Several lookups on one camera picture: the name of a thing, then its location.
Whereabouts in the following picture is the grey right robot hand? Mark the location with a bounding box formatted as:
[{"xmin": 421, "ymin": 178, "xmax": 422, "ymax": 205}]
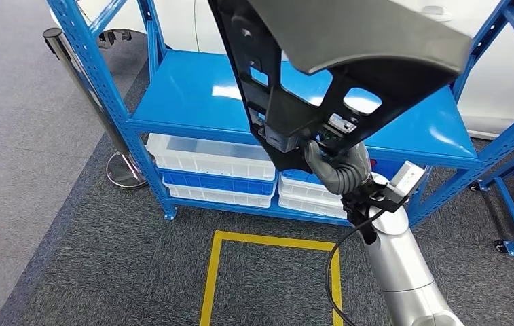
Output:
[{"xmin": 304, "ymin": 113, "xmax": 372, "ymax": 179}]

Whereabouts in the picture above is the black plastic car trim part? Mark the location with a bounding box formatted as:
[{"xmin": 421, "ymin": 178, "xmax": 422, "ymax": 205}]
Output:
[{"xmin": 207, "ymin": 0, "xmax": 473, "ymax": 174}]

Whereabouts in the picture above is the blue metal shelf rack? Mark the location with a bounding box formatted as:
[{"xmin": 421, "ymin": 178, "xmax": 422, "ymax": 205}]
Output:
[{"xmin": 45, "ymin": 0, "xmax": 514, "ymax": 228}]

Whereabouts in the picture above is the large white plastic crate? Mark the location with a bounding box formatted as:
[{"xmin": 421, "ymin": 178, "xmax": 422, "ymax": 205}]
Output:
[{"xmin": 145, "ymin": 133, "xmax": 278, "ymax": 182}]

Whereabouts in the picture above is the white car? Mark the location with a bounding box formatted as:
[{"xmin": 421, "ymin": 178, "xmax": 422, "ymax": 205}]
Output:
[{"xmin": 50, "ymin": 0, "xmax": 514, "ymax": 141}]

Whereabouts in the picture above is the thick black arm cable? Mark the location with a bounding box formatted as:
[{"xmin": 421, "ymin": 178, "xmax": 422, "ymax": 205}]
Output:
[{"xmin": 325, "ymin": 206, "xmax": 401, "ymax": 326}]

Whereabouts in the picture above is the chrome stanchion post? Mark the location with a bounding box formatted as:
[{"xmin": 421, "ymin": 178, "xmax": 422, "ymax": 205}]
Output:
[{"xmin": 43, "ymin": 27, "xmax": 149, "ymax": 190}]

